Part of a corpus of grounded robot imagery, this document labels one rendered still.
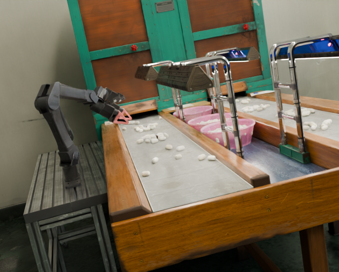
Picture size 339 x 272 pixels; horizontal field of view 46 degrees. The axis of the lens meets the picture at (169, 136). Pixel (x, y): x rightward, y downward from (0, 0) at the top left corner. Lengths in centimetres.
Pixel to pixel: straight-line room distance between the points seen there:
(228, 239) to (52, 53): 278
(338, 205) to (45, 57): 288
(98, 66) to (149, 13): 51
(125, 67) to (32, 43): 107
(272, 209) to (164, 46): 192
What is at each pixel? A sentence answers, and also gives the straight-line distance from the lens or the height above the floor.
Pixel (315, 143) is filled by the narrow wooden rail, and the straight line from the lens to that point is 151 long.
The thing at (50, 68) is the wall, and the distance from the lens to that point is 367.
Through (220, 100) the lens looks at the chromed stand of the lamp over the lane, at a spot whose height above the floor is 95.
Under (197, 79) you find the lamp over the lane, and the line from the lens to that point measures 116.
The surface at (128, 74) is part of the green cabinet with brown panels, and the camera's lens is 289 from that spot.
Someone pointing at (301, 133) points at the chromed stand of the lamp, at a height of 79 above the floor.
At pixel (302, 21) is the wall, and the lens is 441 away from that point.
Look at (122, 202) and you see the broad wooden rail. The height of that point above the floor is 76.
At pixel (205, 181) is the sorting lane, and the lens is 131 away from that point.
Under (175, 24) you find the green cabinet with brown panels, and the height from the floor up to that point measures 135.
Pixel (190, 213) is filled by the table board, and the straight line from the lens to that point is 114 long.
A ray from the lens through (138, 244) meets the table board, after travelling 115.
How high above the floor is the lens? 116
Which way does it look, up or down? 11 degrees down
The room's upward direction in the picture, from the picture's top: 11 degrees counter-clockwise
